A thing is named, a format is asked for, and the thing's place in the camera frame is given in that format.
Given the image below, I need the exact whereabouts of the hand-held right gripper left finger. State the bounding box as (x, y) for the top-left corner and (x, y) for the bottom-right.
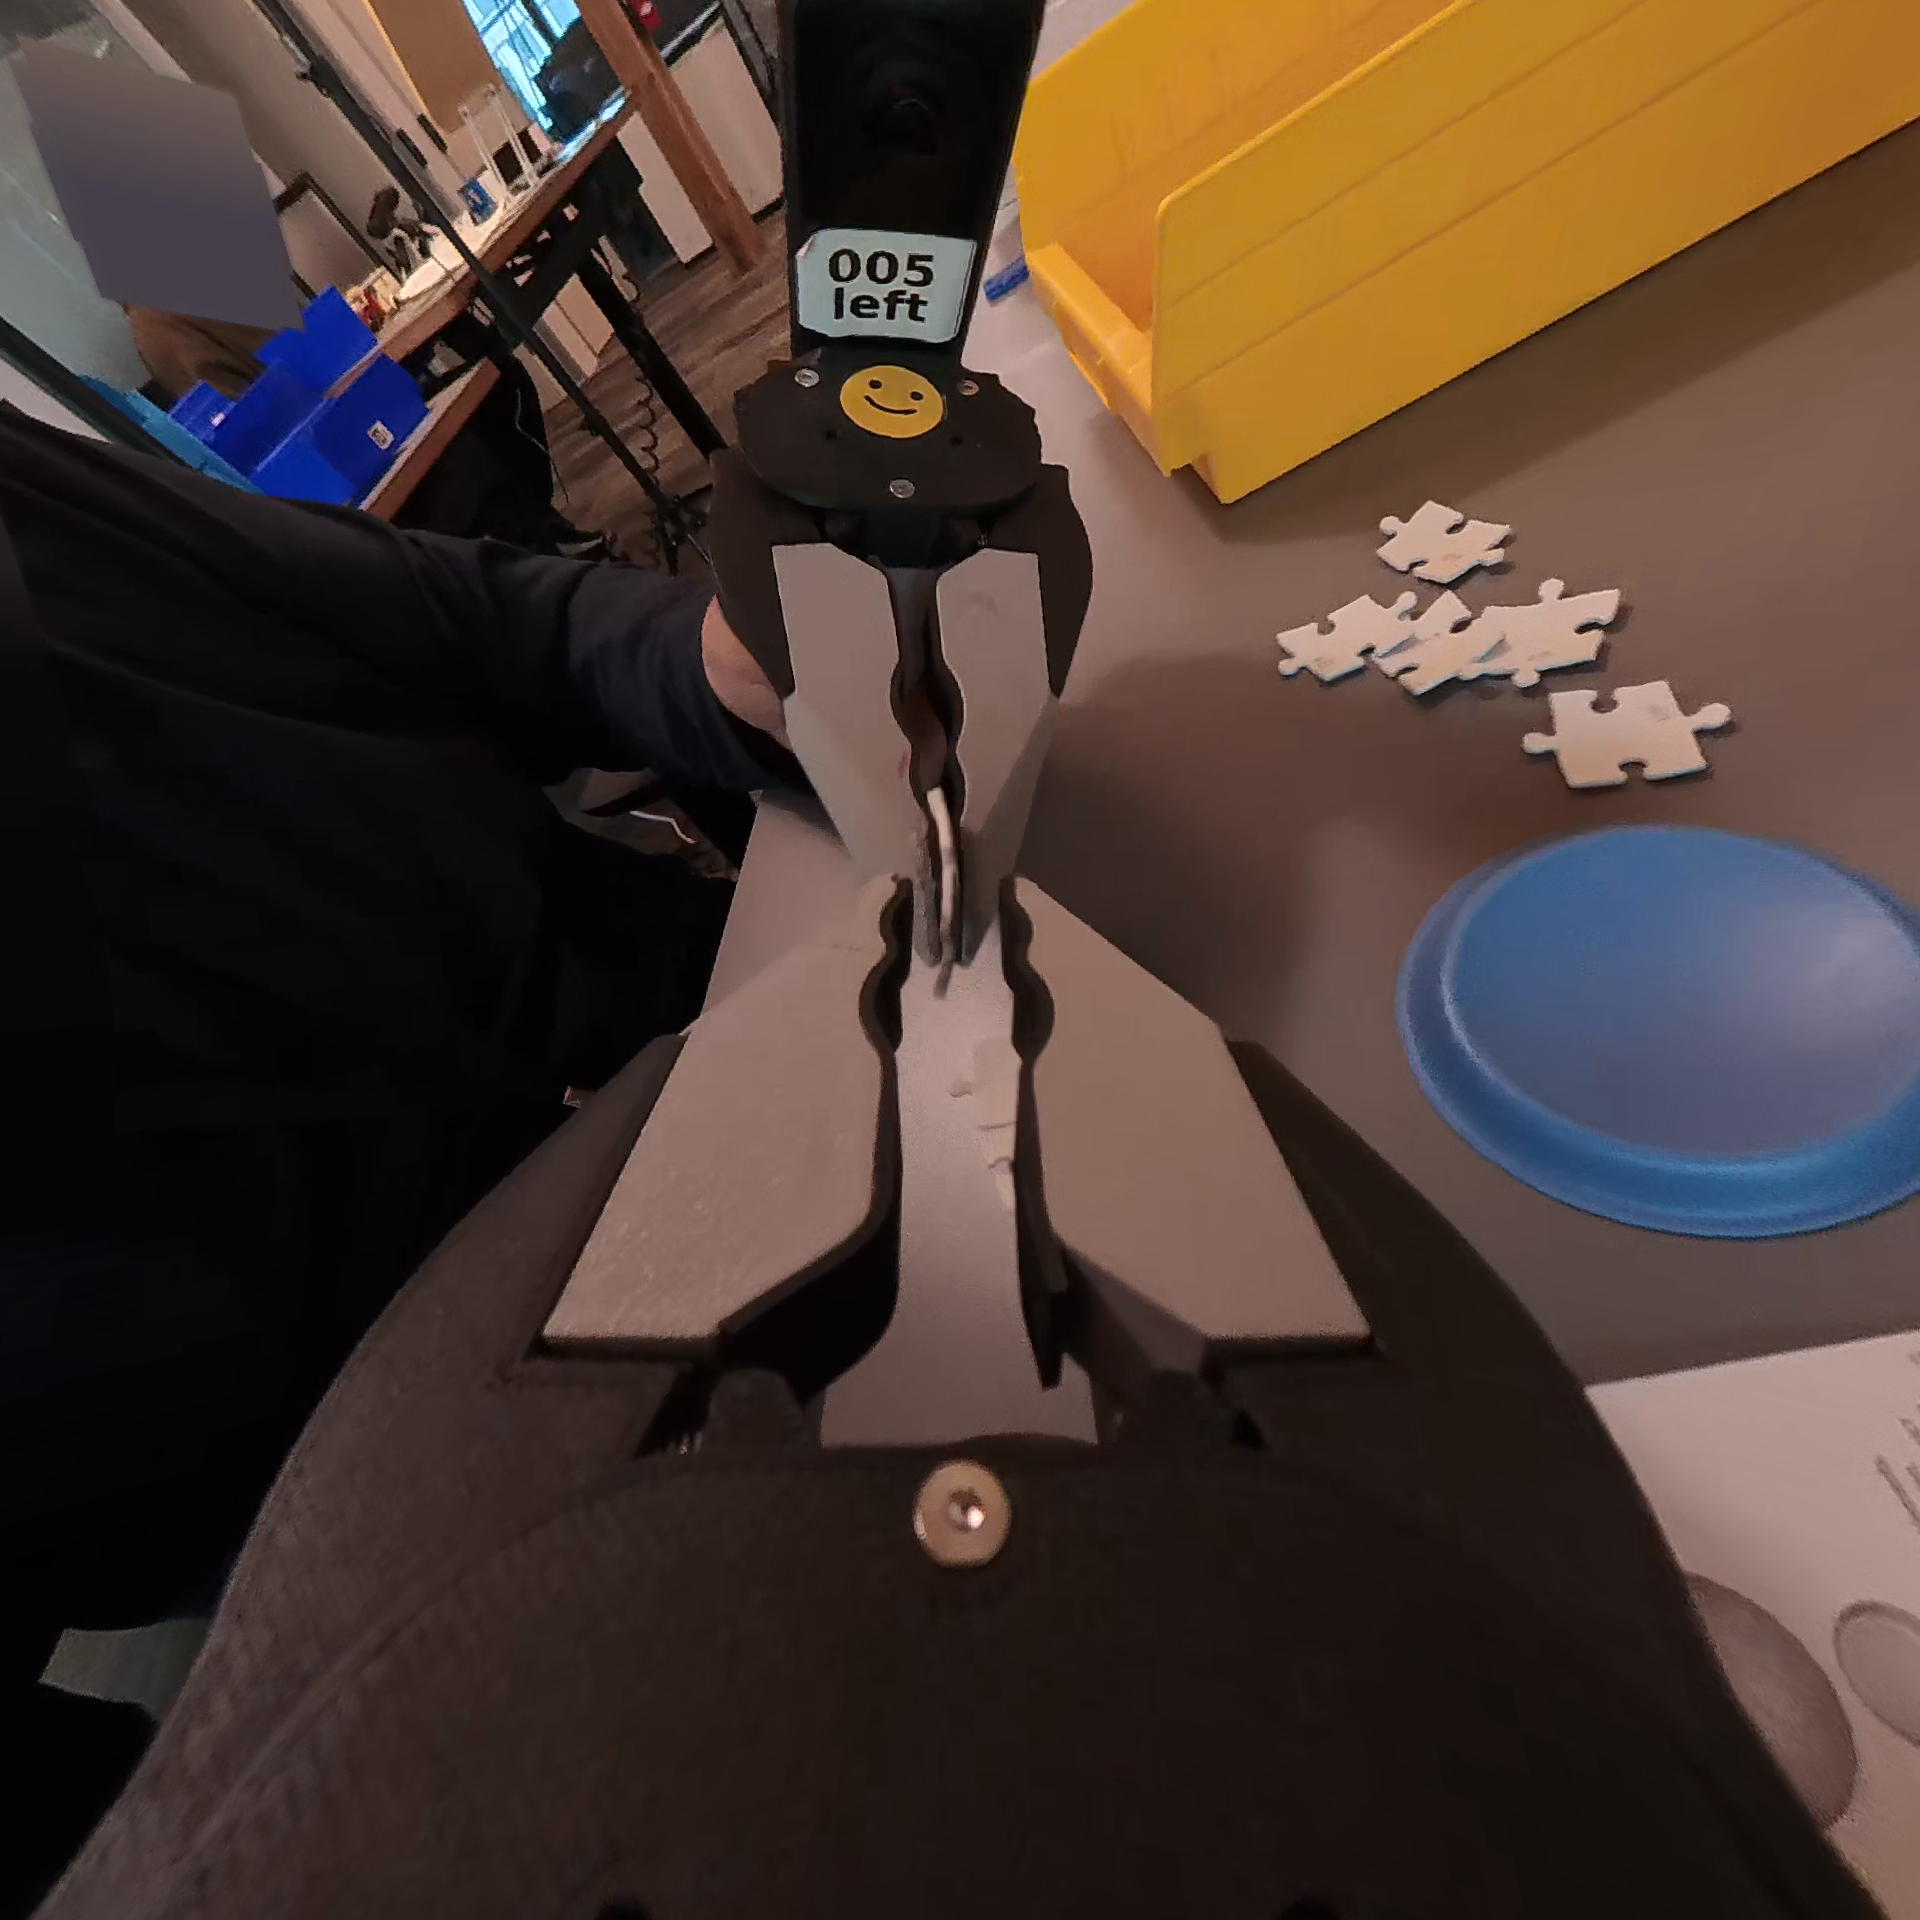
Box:
(541, 877), (918, 1405)

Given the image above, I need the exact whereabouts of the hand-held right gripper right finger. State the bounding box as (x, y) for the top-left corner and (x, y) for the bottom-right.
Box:
(997, 877), (1375, 1391)

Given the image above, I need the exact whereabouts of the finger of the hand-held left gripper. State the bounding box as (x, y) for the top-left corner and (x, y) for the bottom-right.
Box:
(930, 549), (1065, 966)
(772, 541), (948, 903)

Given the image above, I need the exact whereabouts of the white jigsaw puzzle piece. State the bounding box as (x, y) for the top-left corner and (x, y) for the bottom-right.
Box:
(1380, 589), (1510, 701)
(918, 783), (970, 970)
(1275, 592), (1420, 689)
(1477, 577), (1627, 690)
(1520, 678), (1734, 793)
(1375, 499), (1514, 589)

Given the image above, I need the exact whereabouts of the person's left forearm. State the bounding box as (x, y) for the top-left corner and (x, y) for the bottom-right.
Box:
(225, 502), (798, 798)

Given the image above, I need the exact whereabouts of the person's left hand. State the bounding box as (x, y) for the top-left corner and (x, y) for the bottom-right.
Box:
(703, 601), (798, 752)

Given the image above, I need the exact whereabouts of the wooden workbench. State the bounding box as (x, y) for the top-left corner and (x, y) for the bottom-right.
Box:
(126, 90), (648, 521)

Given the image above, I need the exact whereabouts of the black tripod stand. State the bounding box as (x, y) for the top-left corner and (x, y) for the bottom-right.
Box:
(246, 0), (722, 564)

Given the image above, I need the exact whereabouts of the person's dark clothing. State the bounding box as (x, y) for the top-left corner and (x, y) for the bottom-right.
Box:
(0, 404), (753, 1682)

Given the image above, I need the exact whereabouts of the blue plastic dome stand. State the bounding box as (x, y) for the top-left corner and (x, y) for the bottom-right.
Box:
(1394, 825), (1920, 1240)

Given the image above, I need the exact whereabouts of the blue storage bin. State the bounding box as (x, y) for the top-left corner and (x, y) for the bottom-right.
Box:
(255, 284), (384, 378)
(255, 361), (431, 508)
(164, 367), (324, 486)

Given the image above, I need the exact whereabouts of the yellow plastic storage bin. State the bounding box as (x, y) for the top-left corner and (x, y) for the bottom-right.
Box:
(1009, 0), (1920, 508)

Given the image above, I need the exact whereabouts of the white instruction sheet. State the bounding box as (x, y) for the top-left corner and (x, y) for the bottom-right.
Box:
(1587, 1333), (1920, 1920)

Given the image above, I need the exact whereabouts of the wooden post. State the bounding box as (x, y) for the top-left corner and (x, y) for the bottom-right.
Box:
(576, 0), (760, 281)

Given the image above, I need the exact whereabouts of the black coiled cable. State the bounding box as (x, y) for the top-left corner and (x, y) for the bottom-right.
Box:
(622, 352), (679, 499)

